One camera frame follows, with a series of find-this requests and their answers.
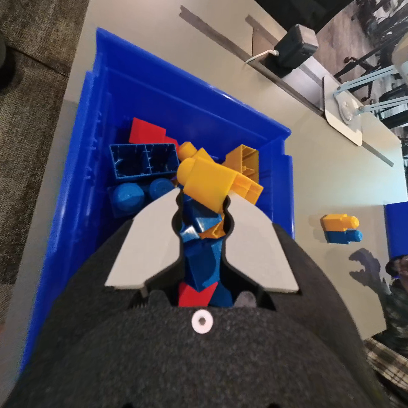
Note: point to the white tablet stand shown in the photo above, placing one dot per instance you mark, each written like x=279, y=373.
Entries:
x=342, y=127

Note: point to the yellow two-stud toy block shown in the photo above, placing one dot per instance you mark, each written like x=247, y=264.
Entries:
x=207, y=181

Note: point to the black power adapter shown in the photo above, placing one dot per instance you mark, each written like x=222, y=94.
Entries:
x=296, y=44

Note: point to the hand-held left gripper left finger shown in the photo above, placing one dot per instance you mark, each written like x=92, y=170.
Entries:
x=146, y=248

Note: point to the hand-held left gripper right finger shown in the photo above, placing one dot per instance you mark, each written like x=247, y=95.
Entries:
x=255, y=248

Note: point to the person's plaid shirt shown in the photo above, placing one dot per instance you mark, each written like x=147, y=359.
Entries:
x=385, y=366

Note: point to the yellow one-stud toy block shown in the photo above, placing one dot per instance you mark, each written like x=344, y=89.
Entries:
x=334, y=222

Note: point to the pile of toy blocks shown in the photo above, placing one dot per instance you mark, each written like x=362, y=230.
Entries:
x=143, y=159

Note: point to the blue plastic bin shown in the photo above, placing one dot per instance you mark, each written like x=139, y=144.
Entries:
x=159, y=95
x=397, y=229

